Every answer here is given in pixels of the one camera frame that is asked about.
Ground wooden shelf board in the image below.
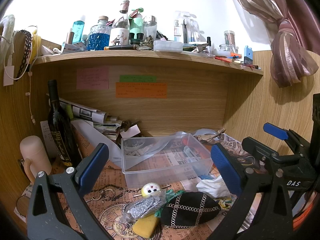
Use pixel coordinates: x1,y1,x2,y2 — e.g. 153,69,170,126
35,50,264,76

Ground orange sticky note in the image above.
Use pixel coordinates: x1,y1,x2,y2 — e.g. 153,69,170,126
116,82,168,99

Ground green cloth piece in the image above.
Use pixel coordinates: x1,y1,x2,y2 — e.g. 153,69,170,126
154,189,185,218

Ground white crumpled cloth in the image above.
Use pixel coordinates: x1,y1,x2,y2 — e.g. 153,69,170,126
196,175,231,198

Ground silver glitter pouch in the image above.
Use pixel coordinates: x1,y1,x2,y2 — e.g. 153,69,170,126
122,193,166,222

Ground clear plastic storage box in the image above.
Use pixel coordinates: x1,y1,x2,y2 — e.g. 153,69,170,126
121,132,213,188

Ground white charging cable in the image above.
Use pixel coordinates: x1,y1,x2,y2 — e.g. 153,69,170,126
3,24,39,125

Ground teal perfume bottle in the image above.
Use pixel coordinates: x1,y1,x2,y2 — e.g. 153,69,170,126
72,20,85,44

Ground blue liquid glass bottle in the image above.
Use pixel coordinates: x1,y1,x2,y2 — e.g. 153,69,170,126
87,16,111,51

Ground blue stamp block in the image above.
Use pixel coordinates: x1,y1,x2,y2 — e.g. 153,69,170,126
244,46,253,65

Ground mint green binoculars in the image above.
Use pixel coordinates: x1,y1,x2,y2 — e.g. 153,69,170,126
129,8,144,46

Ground white illustrated mug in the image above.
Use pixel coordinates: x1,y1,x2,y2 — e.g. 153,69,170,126
109,28,129,46

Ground pink striped curtain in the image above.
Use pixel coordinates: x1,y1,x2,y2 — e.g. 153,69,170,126
237,0,319,88

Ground dark wine bottle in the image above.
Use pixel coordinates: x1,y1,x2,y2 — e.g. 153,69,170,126
48,80,82,167

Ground yellow sponge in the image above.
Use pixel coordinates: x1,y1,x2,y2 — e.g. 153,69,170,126
132,215,159,238

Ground white paper card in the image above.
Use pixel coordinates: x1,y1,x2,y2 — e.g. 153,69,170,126
120,125,140,138

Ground clear rectangular lid box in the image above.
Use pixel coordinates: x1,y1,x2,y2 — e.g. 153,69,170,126
153,40,183,53

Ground green sticky note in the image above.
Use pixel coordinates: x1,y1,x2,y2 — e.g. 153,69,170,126
119,75,157,83

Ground yellow white round plush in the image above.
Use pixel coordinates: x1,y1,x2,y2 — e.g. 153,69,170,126
140,183,161,197

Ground white rolled paper sheet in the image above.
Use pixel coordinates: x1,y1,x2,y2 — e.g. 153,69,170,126
71,120,121,168

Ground pink sticky note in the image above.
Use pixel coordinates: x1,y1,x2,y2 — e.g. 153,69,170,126
76,66,109,90

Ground rolled newspaper stack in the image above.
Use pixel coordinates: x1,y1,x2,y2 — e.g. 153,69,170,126
60,98,123,141

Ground black chain-pattern pouch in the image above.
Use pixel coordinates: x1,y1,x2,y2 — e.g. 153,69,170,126
160,192,221,229

